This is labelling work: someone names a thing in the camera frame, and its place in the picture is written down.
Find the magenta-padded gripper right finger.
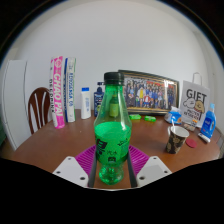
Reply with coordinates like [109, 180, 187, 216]
[126, 144, 173, 189]

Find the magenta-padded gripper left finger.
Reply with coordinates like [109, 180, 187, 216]
[52, 144, 100, 189]

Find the green plastic drink bottle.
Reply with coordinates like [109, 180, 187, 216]
[93, 71, 133, 185]

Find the patterned paper cup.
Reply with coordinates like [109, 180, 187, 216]
[165, 125, 190, 155]

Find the flat round red coaster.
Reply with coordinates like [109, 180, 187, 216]
[185, 137, 198, 149]

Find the white spoon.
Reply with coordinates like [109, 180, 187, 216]
[170, 117, 176, 134]

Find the small green pack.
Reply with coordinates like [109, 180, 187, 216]
[144, 115, 157, 123]
[129, 113, 142, 121]

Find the blue tissue pack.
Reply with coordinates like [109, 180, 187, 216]
[165, 106, 183, 126]

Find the white lotion bottle blue cap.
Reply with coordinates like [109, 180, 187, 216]
[80, 87, 92, 120]

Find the blue detergent bottle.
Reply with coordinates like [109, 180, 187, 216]
[199, 102, 218, 140]

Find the dark blue pump bottle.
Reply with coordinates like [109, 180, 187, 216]
[93, 81, 105, 118]

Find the framed group photo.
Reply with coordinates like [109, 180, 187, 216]
[118, 69, 180, 116]

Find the brown wooden chair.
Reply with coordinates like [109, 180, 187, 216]
[27, 87, 53, 135]

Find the tall pink printed box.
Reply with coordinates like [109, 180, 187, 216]
[49, 55, 66, 130]

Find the tall white printed box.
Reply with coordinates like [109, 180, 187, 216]
[63, 57, 78, 123]

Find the white paper gift bag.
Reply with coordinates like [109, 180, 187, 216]
[179, 71, 212, 129]

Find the white refrigerator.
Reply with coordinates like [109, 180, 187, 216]
[1, 59, 31, 151]

